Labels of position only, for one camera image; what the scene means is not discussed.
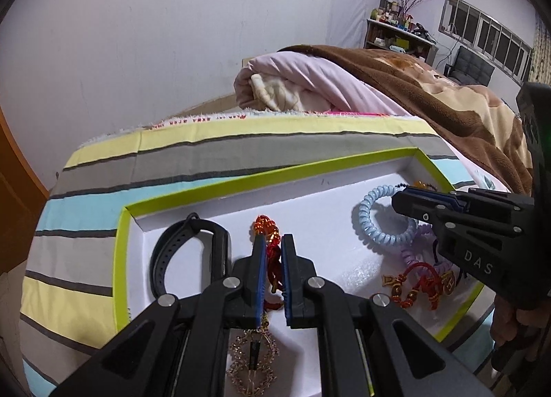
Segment purple spiral hair tie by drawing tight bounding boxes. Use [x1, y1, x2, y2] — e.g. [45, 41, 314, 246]
[400, 222, 453, 269]

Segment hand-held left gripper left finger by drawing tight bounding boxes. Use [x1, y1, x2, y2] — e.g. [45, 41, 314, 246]
[49, 233, 266, 397]

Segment person's right hand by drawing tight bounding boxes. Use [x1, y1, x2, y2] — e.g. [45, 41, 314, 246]
[490, 294, 545, 351]

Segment red string bracelet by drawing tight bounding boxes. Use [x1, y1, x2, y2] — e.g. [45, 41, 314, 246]
[370, 261, 444, 312]

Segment pink quilt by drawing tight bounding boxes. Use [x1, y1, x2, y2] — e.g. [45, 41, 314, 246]
[233, 50, 414, 118]

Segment black watch strap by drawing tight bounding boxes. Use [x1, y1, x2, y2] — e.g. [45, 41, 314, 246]
[149, 212, 229, 296]

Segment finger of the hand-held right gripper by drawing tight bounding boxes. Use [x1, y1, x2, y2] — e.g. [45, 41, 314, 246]
[406, 188, 473, 209]
[392, 190, 458, 226]

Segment barred window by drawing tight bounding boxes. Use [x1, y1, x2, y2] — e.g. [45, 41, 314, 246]
[438, 0, 534, 81]

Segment brown patterned blanket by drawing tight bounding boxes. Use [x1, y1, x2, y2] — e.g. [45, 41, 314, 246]
[278, 44, 537, 197]

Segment pale floral bed sheet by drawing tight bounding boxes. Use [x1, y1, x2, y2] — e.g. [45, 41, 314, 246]
[448, 152, 511, 193]

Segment gold rhinestone hair clip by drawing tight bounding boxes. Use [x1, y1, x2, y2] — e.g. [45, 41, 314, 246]
[226, 324, 280, 393]

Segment wooden door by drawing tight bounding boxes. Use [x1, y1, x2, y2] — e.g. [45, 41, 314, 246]
[0, 104, 50, 277]

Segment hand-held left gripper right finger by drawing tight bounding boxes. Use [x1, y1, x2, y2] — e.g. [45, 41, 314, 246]
[281, 232, 496, 397]

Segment black padded chair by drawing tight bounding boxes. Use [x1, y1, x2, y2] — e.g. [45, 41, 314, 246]
[443, 45, 496, 87]

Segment light blue spiral hair tie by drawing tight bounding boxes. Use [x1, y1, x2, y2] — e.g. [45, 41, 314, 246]
[352, 184, 418, 247]

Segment wooden shelf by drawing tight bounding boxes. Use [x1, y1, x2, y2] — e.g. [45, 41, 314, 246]
[365, 18, 440, 64]

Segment green box with white inside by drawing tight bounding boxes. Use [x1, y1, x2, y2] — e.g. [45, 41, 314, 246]
[111, 147, 485, 397]

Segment row of bottles and jars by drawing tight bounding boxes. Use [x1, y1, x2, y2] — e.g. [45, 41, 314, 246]
[372, 0, 433, 36]

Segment gold charm bracelet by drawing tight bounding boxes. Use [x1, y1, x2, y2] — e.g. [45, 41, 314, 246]
[433, 268, 459, 296]

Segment red and gold charm string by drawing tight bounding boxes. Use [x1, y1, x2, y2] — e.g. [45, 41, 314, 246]
[251, 214, 285, 314]

